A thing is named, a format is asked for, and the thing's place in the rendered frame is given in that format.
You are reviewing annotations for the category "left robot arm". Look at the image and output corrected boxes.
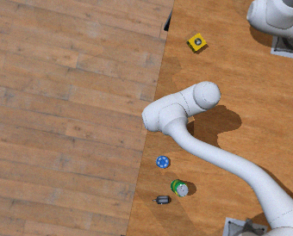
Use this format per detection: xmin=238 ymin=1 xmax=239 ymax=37
xmin=141 ymin=81 xmax=293 ymax=236

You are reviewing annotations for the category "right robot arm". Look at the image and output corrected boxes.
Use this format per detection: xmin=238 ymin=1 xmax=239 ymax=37
xmin=247 ymin=0 xmax=293 ymax=53

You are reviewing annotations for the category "green drink can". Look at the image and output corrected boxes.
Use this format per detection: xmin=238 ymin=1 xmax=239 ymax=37
xmin=171 ymin=179 xmax=189 ymax=197

